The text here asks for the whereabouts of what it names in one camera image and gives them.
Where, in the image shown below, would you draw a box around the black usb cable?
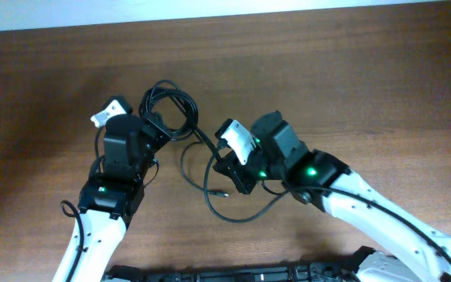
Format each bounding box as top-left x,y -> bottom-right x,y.
138,79 -> 229,198

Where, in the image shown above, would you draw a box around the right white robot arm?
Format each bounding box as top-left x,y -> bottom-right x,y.
212,111 -> 451,281

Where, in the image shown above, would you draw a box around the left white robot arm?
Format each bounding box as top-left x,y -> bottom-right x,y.
53,112 -> 170,281

